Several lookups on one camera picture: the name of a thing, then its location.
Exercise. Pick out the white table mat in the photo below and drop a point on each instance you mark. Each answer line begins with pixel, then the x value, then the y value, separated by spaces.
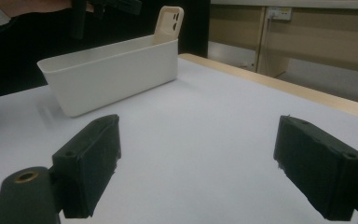
pixel 199 124

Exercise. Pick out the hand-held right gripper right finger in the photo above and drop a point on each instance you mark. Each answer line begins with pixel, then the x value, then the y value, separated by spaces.
pixel 320 169

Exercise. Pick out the white plastic storage box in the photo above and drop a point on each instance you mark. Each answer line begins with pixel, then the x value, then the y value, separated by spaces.
pixel 112 74

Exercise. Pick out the white wall socket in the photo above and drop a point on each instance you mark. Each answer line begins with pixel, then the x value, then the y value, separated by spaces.
pixel 279 13

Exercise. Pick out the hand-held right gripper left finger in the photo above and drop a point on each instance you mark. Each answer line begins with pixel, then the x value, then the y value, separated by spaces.
pixel 88 165

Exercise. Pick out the wooden table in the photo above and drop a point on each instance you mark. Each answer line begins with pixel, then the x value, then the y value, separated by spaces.
pixel 292 87

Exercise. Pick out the beige phone case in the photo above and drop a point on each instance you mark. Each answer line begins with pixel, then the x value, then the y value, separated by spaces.
pixel 167 25

